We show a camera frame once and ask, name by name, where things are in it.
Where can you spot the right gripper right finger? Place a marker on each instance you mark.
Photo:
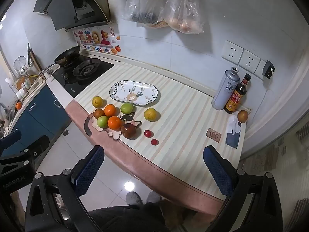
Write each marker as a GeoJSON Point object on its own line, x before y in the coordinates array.
{"type": "Point", "coordinates": [227, 178]}

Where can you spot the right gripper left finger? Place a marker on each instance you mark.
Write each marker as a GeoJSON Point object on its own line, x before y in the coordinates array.
{"type": "Point", "coordinates": [86, 169]}

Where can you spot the green apple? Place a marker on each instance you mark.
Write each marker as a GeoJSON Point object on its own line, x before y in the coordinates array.
{"type": "Point", "coordinates": [127, 108]}
{"type": "Point", "coordinates": [102, 122]}

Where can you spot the orange tangerine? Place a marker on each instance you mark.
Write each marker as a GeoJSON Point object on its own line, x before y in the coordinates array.
{"type": "Point", "coordinates": [110, 110]}
{"type": "Point", "coordinates": [115, 123]}

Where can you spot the dark red apple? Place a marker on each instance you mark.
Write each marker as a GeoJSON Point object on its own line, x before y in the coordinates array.
{"type": "Point", "coordinates": [128, 130]}

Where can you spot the brownish dark orange fruit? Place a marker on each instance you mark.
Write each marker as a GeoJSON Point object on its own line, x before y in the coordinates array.
{"type": "Point", "coordinates": [98, 113]}

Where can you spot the pear shaped yellow lemon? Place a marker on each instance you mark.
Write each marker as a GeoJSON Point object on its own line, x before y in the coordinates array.
{"type": "Point", "coordinates": [97, 102]}

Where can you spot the red cherry tomato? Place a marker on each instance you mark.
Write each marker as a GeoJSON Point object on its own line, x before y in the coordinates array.
{"type": "Point", "coordinates": [148, 133]}
{"type": "Point", "coordinates": [154, 142]}

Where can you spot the round yellow citrus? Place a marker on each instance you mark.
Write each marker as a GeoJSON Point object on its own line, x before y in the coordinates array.
{"type": "Point", "coordinates": [150, 114]}

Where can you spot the small brown card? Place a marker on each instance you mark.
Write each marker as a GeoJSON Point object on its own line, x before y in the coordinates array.
{"type": "Point", "coordinates": [214, 135]}

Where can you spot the blue tissue pack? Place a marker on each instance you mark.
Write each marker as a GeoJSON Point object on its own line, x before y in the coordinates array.
{"type": "Point", "coordinates": [233, 130]}

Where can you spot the cat shaped mat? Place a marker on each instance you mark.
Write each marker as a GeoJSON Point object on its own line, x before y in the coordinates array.
{"type": "Point", "coordinates": [111, 133]}

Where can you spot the blue kitchen cabinet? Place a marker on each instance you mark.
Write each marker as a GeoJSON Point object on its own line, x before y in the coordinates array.
{"type": "Point", "coordinates": [43, 116]}

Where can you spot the orange fruit on far counter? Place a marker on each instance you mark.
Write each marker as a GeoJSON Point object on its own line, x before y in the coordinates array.
{"type": "Point", "coordinates": [18, 105]}

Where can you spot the grey slipper left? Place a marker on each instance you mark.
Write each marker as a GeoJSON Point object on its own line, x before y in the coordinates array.
{"type": "Point", "coordinates": [132, 198]}

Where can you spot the grey slipper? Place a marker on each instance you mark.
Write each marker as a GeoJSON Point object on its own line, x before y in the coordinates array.
{"type": "Point", "coordinates": [153, 198]}
{"type": "Point", "coordinates": [132, 198]}

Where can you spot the brown fruit by bottle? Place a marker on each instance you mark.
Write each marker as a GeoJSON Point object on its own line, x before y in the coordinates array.
{"type": "Point", "coordinates": [242, 116]}

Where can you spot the dark soy sauce bottle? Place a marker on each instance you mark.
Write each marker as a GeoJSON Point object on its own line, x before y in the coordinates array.
{"type": "Point", "coordinates": [237, 95]}

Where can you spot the grey slipper right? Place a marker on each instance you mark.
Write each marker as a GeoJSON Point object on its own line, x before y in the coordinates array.
{"type": "Point", "coordinates": [153, 198]}

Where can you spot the oval floral ceramic plate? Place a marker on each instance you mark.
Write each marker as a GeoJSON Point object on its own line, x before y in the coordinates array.
{"type": "Point", "coordinates": [137, 93]}

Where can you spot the black gas stove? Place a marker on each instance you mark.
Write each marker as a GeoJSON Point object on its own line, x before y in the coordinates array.
{"type": "Point", "coordinates": [80, 73]}

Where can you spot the grey spray can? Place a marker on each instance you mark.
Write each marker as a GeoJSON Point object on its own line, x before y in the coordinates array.
{"type": "Point", "coordinates": [226, 88]}

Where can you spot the black frying pan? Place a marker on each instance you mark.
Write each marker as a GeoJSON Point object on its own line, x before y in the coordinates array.
{"type": "Point", "coordinates": [64, 58]}

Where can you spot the black plug adapter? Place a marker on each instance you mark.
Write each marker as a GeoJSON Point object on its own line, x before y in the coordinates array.
{"type": "Point", "coordinates": [268, 69]}

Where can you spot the black range hood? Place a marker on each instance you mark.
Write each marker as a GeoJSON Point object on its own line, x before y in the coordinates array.
{"type": "Point", "coordinates": [71, 14]}

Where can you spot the plastic bag with eggs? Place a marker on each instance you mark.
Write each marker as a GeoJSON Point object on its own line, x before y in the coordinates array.
{"type": "Point", "coordinates": [184, 16]}

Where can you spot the plastic bag dark contents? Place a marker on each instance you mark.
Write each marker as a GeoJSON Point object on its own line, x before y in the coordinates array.
{"type": "Point", "coordinates": [146, 12]}

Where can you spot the wire dish rack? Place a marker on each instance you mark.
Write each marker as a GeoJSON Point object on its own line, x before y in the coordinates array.
{"type": "Point", "coordinates": [25, 71]}

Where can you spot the white wall socket right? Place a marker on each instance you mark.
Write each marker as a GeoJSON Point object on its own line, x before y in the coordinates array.
{"type": "Point", "coordinates": [249, 61]}

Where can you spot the white wall socket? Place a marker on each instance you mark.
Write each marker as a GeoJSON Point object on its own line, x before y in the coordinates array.
{"type": "Point", "coordinates": [232, 52]}
{"type": "Point", "coordinates": [249, 61]}

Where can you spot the white wall socket left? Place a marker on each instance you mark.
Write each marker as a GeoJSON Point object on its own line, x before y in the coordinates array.
{"type": "Point", "coordinates": [232, 52]}

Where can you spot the colourful wall sticker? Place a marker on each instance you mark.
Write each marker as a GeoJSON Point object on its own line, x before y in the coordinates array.
{"type": "Point", "coordinates": [105, 39]}

